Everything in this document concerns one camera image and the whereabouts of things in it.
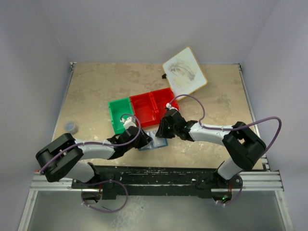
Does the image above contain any blue card holder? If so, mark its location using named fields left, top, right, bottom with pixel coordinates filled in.
left=139, top=130, right=168, bottom=151

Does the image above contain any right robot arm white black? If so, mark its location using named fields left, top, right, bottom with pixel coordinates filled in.
left=155, top=109, right=266, bottom=188

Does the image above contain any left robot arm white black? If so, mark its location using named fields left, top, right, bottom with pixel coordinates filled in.
left=36, top=126, right=153, bottom=189

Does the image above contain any red double plastic bin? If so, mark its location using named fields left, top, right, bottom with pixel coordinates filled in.
left=129, top=88, right=174, bottom=128

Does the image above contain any green plastic bin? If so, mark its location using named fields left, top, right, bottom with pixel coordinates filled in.
left=108, top=97, right=134, bottom=134

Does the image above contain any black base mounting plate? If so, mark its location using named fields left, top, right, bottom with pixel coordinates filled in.
left=72, top=166, right=243, bottom=200

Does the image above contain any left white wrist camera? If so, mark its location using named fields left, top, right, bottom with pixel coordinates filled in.
left=120, top=116, right=137, bottom=129

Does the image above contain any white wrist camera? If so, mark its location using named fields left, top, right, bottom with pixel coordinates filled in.
left=165, top=103, right=174, bottom=111
left=120, top=116, right=137, bottom=129

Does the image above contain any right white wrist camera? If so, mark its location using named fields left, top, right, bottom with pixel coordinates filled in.
left=165, top=103, right=174, bottom=111

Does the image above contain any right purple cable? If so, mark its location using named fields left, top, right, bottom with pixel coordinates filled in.
left=166, top=94, right=282, bottom=207

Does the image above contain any purple cable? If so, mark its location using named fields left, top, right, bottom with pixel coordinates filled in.
left=166, top=94, right=282, bottom=207
left=39, top=113, right=142, bottom=214

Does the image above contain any white board wooden frame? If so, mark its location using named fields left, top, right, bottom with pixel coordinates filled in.
left=162, top=46, right=208, bottom=101

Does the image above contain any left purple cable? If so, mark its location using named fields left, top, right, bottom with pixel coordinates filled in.
left=39, top=113, right=142, bottom=214

